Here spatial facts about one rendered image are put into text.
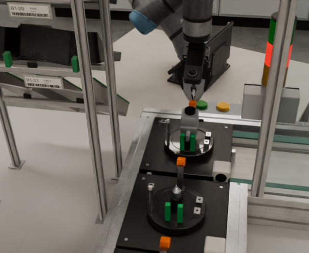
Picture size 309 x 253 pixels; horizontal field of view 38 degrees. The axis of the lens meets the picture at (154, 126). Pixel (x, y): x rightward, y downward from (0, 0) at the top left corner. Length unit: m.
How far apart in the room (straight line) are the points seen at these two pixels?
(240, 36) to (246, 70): 2.32
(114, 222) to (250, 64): 1.06
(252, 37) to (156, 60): 2.32
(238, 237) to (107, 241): 0.30
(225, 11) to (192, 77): 3.16
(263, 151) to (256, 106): 0.11
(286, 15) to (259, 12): 3.38
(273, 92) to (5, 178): 0.83
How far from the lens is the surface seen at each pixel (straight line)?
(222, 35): 1.75
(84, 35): 0.90
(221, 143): 1.29
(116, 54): 1.21
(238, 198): 1.16
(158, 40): 2.10
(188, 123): 1.20
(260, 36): 4.20
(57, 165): 1.42
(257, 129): 1.40
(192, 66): 1.16
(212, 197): 1.13
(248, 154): 1.35
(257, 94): 1.01
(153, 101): 1.66
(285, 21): 0.91
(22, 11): 0.93
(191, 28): 1.16
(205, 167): 1.21
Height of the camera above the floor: 1.77
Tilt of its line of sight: 37 degrees down
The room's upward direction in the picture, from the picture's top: 1 degrees counter-clockwise
